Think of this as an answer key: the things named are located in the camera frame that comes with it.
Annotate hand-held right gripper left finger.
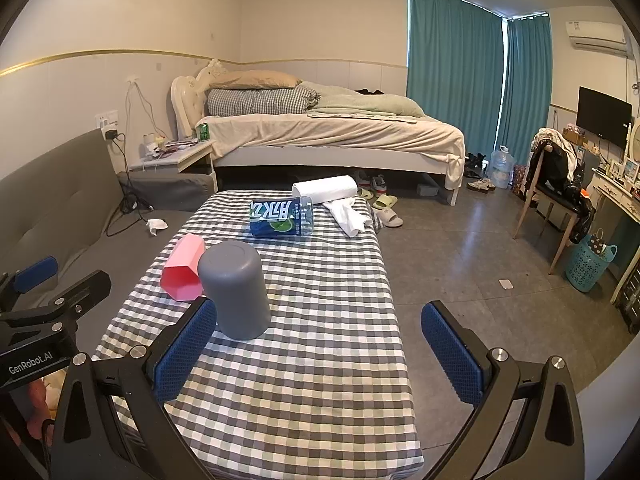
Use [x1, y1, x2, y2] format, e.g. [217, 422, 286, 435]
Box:
[50, 296, 218, 480]

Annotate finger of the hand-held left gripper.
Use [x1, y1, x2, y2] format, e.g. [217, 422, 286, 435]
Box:
[0, 270, 112, 347]
[0, 256, 59, 312]

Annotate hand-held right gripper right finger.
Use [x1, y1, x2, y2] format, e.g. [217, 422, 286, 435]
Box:
[420, 301, 586, 480]

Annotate pink hexagonal cup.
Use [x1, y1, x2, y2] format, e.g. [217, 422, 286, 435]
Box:
[161, 234, 207, 303]

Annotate grey cup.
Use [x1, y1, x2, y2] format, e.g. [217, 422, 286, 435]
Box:
[197, 241, 273, 342]

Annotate person's left hand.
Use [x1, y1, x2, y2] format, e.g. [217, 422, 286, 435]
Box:
[25, 372, 67, 442]

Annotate grey sofa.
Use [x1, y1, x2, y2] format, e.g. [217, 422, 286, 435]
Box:
[0, 128, 217, 361]

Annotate grey checked tablecloth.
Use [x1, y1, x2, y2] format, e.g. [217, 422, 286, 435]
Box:
[92, 191, 426, 480]

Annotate beige slipper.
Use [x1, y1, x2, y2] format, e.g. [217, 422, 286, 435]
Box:
[374, 208, 405, 229]

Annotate teal laundry basket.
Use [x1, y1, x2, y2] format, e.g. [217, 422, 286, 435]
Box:
[564, 229, 619, 294]

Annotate blue label water bottle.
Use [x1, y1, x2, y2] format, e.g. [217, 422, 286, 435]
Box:
[250, 196, 315, 239]

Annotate white nightstand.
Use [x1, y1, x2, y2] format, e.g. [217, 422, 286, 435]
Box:
[128, 138, 217, 194]

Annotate white crumpled cloth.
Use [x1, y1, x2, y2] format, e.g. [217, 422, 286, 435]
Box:
[322, 197, 374, 238]

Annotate wooden leg chair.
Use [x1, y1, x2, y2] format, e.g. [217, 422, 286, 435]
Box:
[513, 139, 596, 275]

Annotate black shoes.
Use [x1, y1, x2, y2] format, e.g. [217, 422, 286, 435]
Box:
[463, 152, 489, 179]

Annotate black jacket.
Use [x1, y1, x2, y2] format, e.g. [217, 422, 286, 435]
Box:
[561, 179, 597, 247]

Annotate large water jug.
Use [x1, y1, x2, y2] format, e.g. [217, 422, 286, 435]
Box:
[487, 144, 515, 190]

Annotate white dresser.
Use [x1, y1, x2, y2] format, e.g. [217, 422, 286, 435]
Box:
[591, 159, 640, 307]

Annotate white bed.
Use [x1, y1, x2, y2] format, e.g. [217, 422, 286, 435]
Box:
[170, 57, 467, 207]

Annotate clothes pile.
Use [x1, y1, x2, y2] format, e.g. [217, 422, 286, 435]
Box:
[529, 128, 582, 186]

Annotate beige bed sheet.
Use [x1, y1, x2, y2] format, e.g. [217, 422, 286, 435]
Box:
[196, 112, 467, 192]

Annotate grey checked quilt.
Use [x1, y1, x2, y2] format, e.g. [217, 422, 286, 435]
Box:
[206, 85, 322, 116]

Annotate pale green blanket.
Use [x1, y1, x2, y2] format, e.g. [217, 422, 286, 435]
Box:
[307, 81, 426, 124]

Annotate narrow teal curtain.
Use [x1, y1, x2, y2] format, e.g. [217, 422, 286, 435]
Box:
[494, 12, 553, 162]

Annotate beige pillow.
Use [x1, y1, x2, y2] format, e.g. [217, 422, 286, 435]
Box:
[208, 70, 304, 90]

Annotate round white mirror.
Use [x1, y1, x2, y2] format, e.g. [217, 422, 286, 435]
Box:
[627, 115, 640, 164]

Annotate black television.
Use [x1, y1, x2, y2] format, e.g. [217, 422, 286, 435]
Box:
[575, 86, 634, 150]

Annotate wide teal curtain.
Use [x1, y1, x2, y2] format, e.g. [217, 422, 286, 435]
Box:
[405, 0, 505, 147]

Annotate white air conditioner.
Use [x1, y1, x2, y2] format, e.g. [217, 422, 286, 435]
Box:
[565, 20, 630, 57]

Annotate black cable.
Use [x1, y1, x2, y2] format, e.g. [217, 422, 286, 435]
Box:
[104, 134, 154, 239]

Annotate wall power outlet with charger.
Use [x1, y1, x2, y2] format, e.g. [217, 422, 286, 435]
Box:
[94, 111, 121, 142]

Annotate white cable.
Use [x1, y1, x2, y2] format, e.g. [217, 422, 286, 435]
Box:
[125, 79, 157, 133]

